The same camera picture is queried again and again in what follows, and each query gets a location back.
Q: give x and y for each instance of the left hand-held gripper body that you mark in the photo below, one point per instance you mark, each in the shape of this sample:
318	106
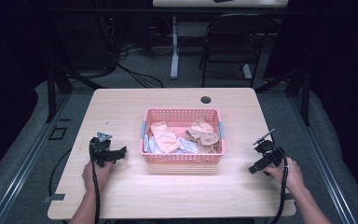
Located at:
99	152

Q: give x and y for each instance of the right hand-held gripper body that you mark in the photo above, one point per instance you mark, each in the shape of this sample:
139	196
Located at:
271	153

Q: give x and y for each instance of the person's left hand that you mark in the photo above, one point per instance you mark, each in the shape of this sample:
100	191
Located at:
101	179

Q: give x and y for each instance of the person's right hand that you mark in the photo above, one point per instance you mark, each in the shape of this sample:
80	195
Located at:
292	177

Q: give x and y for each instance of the white sock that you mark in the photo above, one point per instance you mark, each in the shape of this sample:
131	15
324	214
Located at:
150	145

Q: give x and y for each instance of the peach sock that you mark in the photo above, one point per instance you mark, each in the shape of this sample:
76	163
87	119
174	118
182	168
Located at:
165	138

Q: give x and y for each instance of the tan sock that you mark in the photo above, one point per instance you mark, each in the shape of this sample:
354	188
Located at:
205	138

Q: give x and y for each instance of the grey tape strip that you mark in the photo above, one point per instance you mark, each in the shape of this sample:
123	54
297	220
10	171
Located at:
55	197

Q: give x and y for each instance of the pink plastic basket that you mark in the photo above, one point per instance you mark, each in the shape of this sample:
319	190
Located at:
183	158

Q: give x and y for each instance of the light blue sock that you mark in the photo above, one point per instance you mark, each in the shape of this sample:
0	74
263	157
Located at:
188	145

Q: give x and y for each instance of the pale pink sock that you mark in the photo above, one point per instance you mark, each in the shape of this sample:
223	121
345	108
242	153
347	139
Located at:
202	125

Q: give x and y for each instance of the black metal stand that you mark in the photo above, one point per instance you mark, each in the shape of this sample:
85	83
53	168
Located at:
301	90
59	84

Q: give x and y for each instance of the black table grommet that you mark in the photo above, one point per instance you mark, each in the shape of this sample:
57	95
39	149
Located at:
205	100

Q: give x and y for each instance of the white desk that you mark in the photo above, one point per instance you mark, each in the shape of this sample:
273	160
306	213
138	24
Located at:
175	46

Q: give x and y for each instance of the black folding chair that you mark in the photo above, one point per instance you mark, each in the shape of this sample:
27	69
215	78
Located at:
234	40

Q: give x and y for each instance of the metal floor rail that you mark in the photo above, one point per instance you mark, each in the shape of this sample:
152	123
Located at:
323	168
24	161

